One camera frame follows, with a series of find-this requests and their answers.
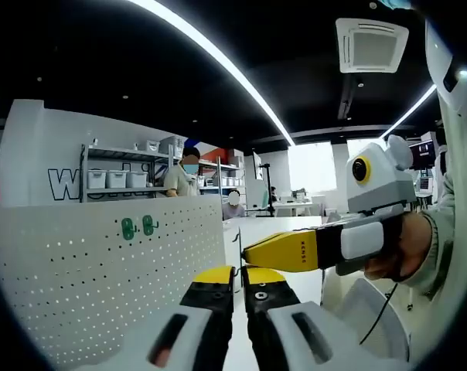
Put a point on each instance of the metal shelf rack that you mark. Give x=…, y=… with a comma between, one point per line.
x=218, y=166
x=117, y=153

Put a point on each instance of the long ceiling light strip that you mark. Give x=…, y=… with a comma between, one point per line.
x=218, y=56

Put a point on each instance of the ceiling air conditioner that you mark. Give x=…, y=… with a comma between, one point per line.
x=372, y=46

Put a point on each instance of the white storage bin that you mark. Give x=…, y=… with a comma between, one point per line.
x=137, y=179
x=96, y=179
x=116, y=179

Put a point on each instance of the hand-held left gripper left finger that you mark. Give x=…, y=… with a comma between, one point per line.
x=202, y=320

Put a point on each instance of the metal hook rod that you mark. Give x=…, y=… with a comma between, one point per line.
x=239, y=247

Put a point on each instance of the white mesh chair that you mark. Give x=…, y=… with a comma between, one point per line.
x=388, y=336

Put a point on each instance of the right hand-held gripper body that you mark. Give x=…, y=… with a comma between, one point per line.
x=380, y=181

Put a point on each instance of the green hook assembly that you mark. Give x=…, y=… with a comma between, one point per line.
x=147, y=226
x=127, y=229

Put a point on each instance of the black stand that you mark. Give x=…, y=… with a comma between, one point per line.
x=268, y=185

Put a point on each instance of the white perforated mounting plate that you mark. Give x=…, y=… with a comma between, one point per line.
x=82, y=278

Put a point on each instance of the white worn device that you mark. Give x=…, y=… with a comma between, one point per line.
x=438, y=58

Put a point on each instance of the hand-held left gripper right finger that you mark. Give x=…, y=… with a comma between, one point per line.
x=272, y=320

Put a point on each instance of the short ceiling light strip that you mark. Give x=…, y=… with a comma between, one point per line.
x=411, y=112

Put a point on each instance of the white lettered partition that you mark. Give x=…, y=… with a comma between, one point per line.
x=28, y=154

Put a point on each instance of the person's right hand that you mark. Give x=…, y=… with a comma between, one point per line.
x=409, y=247

